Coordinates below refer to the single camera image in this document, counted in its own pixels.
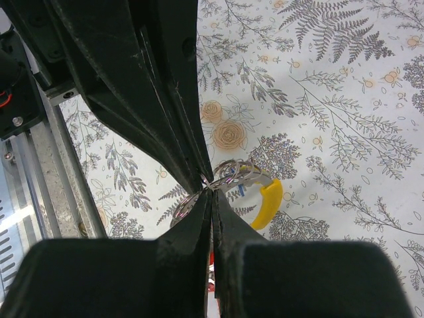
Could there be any yellow capped key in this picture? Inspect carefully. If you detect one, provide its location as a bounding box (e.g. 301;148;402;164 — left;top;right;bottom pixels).
234;172;284;230

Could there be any aluminium front rail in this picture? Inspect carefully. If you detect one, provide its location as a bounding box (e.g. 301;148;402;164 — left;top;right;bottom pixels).
1;101;106;297

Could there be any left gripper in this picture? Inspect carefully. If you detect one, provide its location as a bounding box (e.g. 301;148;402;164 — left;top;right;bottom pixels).
0;0;199;196

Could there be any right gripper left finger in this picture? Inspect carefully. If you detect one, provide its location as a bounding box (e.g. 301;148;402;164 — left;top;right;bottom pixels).
1;190;212;317

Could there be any floral tablecloth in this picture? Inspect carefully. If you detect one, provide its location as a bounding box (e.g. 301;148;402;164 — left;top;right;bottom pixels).
59;0;424;292

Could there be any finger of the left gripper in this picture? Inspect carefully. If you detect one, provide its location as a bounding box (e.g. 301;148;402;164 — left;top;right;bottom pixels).
129;1;213;186

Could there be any keyring chain with tags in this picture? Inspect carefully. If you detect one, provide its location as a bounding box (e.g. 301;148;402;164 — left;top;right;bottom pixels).
170;158;266;292

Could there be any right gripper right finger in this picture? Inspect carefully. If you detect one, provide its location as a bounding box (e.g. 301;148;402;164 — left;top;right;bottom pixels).
211;190;413;317

